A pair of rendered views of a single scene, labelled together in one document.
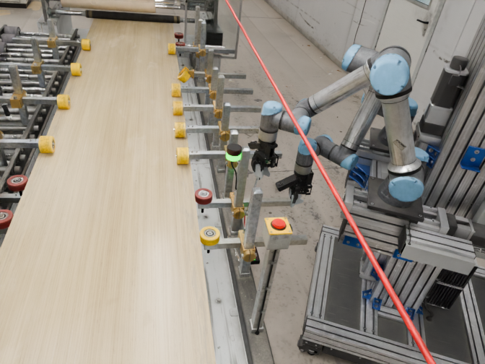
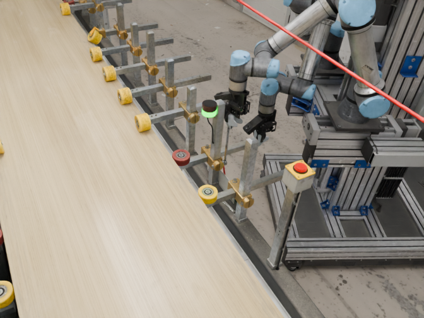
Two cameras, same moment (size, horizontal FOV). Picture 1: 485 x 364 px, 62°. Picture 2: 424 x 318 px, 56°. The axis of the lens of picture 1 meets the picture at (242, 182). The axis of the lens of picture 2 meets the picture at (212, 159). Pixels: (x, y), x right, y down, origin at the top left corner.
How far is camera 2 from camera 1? 0.43 m
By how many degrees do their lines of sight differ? 14
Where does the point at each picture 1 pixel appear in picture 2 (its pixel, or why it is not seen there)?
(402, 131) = (370, 56)
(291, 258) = not seen: hidden behind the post
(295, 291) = (258, 220)
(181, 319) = (226, 279)
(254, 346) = (280, 280)
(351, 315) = (318, 226)
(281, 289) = not seen: hidden behind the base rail
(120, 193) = (100, 176)
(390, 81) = (361, 13)
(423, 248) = (388, 153)
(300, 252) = not seen: hidden behind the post
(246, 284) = (247, 228)
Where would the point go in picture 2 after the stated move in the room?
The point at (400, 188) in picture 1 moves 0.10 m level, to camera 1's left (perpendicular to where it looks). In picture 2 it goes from (371, 107) to (348, 109)
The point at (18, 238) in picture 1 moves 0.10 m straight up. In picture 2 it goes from (23, 253) to (15, 234)
